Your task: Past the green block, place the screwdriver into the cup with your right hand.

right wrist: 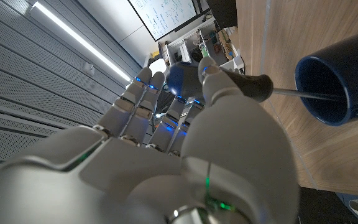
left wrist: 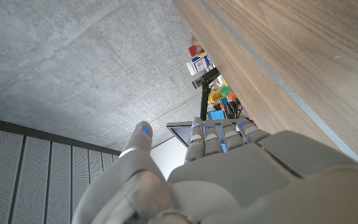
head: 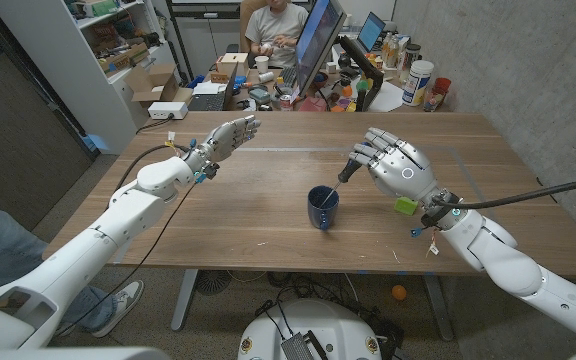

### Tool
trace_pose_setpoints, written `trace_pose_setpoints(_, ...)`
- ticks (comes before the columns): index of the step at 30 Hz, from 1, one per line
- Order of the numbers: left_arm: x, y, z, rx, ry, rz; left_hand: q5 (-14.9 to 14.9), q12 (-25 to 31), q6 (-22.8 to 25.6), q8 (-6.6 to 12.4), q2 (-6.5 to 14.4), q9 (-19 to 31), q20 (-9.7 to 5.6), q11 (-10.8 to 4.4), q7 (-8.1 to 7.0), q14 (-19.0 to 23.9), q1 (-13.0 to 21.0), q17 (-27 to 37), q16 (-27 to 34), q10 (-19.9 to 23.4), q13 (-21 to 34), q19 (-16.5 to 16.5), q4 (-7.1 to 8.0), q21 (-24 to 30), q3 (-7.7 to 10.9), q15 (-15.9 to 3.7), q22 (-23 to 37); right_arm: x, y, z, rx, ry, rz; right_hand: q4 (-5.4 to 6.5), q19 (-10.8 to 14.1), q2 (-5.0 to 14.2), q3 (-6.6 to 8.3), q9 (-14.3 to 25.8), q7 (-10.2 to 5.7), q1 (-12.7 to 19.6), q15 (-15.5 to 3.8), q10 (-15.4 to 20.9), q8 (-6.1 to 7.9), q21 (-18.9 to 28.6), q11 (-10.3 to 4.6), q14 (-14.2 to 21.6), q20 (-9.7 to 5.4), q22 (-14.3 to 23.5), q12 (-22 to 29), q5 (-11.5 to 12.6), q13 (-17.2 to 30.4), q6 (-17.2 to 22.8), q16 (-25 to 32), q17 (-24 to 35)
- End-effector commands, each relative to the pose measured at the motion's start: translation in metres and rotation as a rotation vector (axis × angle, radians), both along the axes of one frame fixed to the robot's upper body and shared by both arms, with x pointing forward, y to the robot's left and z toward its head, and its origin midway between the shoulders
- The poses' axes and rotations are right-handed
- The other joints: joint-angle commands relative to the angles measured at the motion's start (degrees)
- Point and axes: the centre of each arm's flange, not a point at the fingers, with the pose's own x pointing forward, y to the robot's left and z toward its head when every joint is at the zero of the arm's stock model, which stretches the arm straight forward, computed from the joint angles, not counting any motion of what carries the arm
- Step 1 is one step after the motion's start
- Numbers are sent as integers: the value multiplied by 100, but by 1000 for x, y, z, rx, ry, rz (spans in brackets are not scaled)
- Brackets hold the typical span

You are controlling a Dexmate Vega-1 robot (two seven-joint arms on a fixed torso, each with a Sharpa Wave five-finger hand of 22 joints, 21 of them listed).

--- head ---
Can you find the open cardboard box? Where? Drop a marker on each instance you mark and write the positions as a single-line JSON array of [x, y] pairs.
[[155, 85]]

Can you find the white shelf unit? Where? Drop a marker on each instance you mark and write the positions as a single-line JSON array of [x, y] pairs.
[[68, 65]]

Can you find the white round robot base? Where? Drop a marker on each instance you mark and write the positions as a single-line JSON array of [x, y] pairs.
[[313, 320]]

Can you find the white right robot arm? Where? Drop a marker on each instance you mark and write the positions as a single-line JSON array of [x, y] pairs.
[[518, 270]]

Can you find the soda can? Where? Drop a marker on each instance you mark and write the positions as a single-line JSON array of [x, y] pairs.
[[286, 102]]

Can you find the large tilted computer monitor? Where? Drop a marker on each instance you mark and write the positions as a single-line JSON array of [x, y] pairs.
[[318, 40]]

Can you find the white canister blue label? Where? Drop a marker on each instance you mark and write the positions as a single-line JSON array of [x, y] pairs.
[[417, 82]]

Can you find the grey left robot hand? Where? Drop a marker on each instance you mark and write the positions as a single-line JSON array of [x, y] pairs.
[[225, 137]]

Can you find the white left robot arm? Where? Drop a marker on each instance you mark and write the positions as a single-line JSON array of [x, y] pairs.
[[93, 240]]

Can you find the white paper cup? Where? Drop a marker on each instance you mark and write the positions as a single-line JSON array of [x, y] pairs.
[[262, 64]]

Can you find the dark blue cup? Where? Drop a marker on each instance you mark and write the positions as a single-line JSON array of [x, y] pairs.
[[323, 217]]

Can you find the grey table leg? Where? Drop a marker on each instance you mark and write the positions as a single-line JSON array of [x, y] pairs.
[[184, 300], [438, 305]]

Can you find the orange ball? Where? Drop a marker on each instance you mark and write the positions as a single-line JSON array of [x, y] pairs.
[[399, 292]]

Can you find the black open laptop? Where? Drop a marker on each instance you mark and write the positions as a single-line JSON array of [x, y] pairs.
[[208, 101]]

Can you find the seated person grey t-shirt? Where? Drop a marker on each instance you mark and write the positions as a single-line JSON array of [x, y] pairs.
[[278, 22]]

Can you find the white power box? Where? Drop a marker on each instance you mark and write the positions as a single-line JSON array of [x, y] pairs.
[[168, 110]]

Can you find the green block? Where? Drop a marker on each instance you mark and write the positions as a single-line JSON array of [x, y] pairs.
[[404, 206]]

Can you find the small open laptop blue screen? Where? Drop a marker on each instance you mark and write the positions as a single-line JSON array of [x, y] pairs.
[[370, 31]]

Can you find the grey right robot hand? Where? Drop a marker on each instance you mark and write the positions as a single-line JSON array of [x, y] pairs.
[[403, 170]]

